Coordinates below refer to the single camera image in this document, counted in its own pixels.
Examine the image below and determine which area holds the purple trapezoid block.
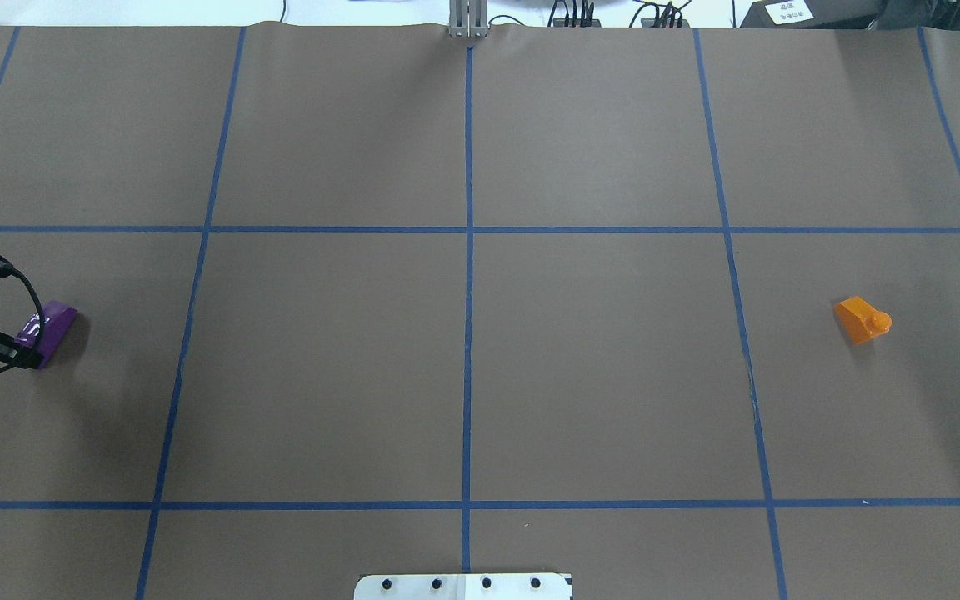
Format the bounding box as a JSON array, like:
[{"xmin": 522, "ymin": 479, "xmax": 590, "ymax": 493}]
[{"xmin": 15, "ymin": 300, "xmax": 79, "ymax": 371}]

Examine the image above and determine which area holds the orange trapezoid block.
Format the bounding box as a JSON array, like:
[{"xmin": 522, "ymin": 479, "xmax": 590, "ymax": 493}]
[{"xmin": 833, "ymin": 296, "xmax": 894, "ymax": 345}]

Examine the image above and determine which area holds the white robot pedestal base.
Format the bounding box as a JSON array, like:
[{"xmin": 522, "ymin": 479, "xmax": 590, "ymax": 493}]
[{"xmin": 353, "ymin": 572, "xmax": 574, "ymax": 599}]

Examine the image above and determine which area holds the aluminium frame post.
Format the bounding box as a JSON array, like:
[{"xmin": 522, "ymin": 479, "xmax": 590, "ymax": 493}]
[{"xmin": 448, "ymin": 0, "xmax": 490, "ymax": 39}]

